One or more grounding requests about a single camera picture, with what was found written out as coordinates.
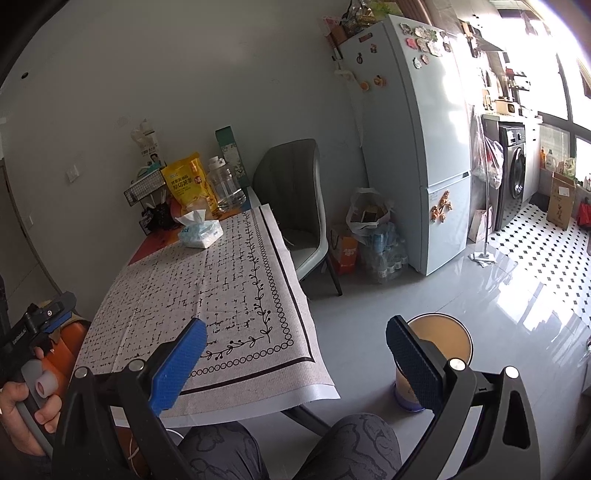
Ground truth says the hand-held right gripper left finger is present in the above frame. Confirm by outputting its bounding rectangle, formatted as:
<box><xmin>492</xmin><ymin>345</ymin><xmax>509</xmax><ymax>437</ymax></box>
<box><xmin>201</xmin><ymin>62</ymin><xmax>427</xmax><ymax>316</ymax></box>
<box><xmin>52</xmin><ymin>318</ymin><xmax>208</xmax><ymax>480</ymax></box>

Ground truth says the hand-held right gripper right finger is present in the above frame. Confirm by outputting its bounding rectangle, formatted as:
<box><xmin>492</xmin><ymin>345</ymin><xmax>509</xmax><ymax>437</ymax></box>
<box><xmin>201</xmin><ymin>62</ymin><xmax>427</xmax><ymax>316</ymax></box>
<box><xmin>385</xmin><ymin>315</ymin><xmax>542</xmax><ymax>480</ymax></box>

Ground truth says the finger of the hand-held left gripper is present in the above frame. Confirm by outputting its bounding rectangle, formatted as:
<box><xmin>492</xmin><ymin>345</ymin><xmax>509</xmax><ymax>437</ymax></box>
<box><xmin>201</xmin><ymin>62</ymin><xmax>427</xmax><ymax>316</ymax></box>
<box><xmin>25</xmin><ymin>291</ymin><xmax>77</xmax><ymax>334</ymax></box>

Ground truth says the round tan waste bin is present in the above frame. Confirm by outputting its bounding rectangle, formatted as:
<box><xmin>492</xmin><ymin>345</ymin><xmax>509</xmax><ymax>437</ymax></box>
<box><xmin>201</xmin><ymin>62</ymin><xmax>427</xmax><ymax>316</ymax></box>
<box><xmin>394</xmin><ymin>313</ymin><xmax>474</xmax><ymax>412</ymax></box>

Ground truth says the person's left hand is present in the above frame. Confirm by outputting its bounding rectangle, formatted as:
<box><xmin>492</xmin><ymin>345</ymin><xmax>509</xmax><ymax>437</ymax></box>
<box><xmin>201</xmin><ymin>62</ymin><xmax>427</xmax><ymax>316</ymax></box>
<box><xmin>0</xmin><ymin>382</ymin><xmax>64</xmax><ymax>456</ymax></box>

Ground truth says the white black-patterned tablecloth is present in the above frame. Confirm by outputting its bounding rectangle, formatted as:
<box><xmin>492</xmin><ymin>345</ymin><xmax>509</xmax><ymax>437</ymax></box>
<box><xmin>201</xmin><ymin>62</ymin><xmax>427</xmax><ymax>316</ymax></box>
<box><xmin>76</xmin><ymin>205</ymin><xmax>340</xmax><ymax>416</ymax></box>

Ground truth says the person's left leg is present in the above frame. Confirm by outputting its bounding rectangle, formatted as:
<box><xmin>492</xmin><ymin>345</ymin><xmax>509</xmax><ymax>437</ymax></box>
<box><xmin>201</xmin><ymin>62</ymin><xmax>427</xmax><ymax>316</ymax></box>
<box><xmin>179</xmin><ymin>422</ymin><xmax>271</xmax><ymax>480</ymax></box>

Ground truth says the person's leg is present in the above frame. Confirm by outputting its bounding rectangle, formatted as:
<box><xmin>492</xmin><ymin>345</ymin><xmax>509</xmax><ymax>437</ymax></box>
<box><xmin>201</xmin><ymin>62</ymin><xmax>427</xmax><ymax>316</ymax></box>
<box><xmin>295</xmin><ymin>412</ymin><xmax>403</xmax><ymax>480</ymax></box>
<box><xmin>179</xmin><ymin>422</ymin><xmax>271</xmax><ymax>480</ymax></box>

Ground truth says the person's right leg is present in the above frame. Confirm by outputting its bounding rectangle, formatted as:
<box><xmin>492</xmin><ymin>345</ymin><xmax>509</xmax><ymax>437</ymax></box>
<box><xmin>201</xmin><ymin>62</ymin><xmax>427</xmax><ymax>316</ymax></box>
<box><xmin>295</xmin><ymin>412</ymin><xmax>403</xmax><ymax>480</ymax></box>

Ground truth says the pack of water bottles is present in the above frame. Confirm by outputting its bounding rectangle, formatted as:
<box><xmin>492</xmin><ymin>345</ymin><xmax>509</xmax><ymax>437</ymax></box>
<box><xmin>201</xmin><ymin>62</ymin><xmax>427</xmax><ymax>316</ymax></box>
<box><xmin>360</xmin><ymin>222</ymin><xmax>410</xmax><ymax>284</ymax></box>

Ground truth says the red orange blue table mat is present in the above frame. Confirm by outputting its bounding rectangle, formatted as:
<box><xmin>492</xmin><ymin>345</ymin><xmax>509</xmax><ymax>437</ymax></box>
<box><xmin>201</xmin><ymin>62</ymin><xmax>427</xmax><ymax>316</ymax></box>
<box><xmin>127</xmin><ymin>187</ymin><xmax>262</xmax><ymax>266</ymax></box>

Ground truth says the grey table leg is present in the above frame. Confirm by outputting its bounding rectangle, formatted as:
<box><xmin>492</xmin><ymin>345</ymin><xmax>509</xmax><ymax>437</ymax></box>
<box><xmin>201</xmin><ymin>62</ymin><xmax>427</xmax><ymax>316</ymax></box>
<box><xmin>281</xmin><ymin>405</ymin><xmax>325</xmax><ymax>437</ymax></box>

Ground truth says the white floor mop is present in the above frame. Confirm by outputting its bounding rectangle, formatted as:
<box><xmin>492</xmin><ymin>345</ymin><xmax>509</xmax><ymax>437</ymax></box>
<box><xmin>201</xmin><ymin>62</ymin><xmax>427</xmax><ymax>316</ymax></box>
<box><xmin>468</xmin><ymin>106</ymin><xmax>498</xmax><ymax>269</ymax></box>

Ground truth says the blue white soft tissue pack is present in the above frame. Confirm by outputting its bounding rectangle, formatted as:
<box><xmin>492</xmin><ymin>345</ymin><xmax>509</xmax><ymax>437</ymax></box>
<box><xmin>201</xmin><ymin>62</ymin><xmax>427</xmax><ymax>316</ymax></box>
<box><xmin>177</xmin><ymin>210</ymin><xmax>223</xmax><ymax>249</ymax></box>

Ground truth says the orange paper bag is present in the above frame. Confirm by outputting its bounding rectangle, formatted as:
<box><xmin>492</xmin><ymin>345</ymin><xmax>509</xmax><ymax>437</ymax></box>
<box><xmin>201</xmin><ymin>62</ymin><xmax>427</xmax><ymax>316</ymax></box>
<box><xmin>329</xmin><ymin>224</ymin><xmax>360</xmax><ymax>277</ymax></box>

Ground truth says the black pen holder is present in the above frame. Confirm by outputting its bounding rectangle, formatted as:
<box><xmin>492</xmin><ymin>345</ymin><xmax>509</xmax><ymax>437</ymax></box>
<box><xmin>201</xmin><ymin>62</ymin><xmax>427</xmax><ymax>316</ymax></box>
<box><xmin>140</xmin><ymin>205</ymin><xmax>178</xmax><ymax>234</ymax></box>

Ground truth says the white paper bag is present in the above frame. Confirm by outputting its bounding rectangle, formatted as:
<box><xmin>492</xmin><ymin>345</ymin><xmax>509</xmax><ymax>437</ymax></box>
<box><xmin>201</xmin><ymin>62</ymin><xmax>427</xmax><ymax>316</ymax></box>
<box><xmin>467</xmin><ymin>209</ymin><xmax>494</xmax><ymax>245</ymax></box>

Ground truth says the orange floral fridge magnet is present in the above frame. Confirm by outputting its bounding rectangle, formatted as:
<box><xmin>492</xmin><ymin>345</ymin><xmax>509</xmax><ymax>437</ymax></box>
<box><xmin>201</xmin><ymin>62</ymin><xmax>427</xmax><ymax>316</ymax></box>
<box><xmin>429</xmin><ymin>191</ymin><xmax>456</xmax><ymax>225</ymax></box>

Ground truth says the yellow snack bag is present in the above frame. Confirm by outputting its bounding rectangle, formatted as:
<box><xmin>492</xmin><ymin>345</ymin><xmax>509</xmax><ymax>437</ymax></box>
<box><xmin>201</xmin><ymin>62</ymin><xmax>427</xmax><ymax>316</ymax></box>
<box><xmin>161</xmin><ymin>152</ymin><xmax>218</xmax><ymax>217</ymax></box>

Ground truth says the clear plastic water jug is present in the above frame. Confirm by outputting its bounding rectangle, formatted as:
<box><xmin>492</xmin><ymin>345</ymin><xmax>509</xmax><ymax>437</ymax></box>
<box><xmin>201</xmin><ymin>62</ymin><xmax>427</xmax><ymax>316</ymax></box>
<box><xmin>205</xmin><ymin>157</ymin><xmax>247</xmax><ymax>213</ymax></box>

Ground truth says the grey upholstered chair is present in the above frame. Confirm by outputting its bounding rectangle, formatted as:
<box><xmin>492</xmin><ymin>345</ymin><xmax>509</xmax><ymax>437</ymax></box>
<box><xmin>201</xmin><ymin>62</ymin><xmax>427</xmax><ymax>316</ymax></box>
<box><xmin>252</xmin><ymin>138</ymin><xmax>343</xmax><ymax>297</ymax></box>

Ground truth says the grey washing machine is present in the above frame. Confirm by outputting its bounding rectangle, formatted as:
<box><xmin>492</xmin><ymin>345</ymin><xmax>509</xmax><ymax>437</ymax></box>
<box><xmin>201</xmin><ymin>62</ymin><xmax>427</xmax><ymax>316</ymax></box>
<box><xmin>494</xmin><ymin>124</ymin><xmax>528</xmax><ymax>232</ymax></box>

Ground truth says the brown cardboard box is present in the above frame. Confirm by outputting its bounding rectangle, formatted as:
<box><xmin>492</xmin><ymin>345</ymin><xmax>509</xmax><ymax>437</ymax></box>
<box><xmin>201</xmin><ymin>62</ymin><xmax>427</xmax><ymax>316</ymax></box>
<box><xmin>547</xmin><ymin>172</ymin><xmax>578</xmax><ymax>230</ymax></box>

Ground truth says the tall green box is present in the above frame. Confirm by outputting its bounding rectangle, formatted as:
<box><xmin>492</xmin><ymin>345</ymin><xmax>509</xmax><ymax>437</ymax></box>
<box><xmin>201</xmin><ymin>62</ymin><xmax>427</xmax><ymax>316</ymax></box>
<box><xmin>215</xmin><ymin>127</ymin><xmax>250</xmax><ymax>188</ymax></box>

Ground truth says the clear hanging plastic bag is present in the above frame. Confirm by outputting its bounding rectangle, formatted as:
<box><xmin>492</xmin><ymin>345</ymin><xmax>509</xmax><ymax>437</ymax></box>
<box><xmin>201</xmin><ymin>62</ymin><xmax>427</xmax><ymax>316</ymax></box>
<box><xmin>471</xmin><ymin>108</ymin><xmax>504</xmax><ymax>190</ymax></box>

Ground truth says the white refrigerator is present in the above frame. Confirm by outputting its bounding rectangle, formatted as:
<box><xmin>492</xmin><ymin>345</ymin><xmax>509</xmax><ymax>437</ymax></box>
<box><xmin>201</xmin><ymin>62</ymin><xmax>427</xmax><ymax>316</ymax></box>
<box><xmin>339</xmin><ymin>14</ymin><xmax>472</xmax><ymax>277</ymax></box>

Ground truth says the large window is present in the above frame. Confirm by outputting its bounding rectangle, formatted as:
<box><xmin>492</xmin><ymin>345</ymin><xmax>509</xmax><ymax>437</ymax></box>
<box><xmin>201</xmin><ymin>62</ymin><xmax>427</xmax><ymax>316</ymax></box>
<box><xmin>538</xmin><ymin>46</ymin><xmax>591</xmax><ymax>185</ymax></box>

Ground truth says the cluster of fridge magnets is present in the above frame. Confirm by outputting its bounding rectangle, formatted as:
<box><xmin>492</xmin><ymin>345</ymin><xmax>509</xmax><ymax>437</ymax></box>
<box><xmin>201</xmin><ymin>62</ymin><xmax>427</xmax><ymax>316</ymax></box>
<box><xmin>355</xmin><ymin>21</ymin><xmax>455</xmax><ymax>92</ymax></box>

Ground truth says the pile of boxes and bags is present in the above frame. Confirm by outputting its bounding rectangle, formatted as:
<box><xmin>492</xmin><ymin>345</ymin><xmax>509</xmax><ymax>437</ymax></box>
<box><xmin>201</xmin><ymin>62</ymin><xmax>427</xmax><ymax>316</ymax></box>
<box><xmin>323</xmin><ymin>0</ymin><xmax>402</xmax><ymax>47</ymax></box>

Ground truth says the black wire rack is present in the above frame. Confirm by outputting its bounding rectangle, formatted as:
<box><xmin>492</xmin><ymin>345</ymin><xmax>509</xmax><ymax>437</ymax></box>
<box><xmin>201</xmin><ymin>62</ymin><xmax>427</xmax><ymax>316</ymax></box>
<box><xmin>124</xmin><ymin>178</ymin><xmax>169</xmax><ymax>232</ymax></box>

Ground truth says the wall shelf with kitchenware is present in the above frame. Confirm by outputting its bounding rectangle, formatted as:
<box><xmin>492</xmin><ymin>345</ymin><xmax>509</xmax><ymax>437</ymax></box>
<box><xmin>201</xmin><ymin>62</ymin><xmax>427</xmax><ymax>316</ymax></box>
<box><xmin>503</xmin><ymin>67</ymin><xmax>530</xmax><ymax>94</ymax></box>

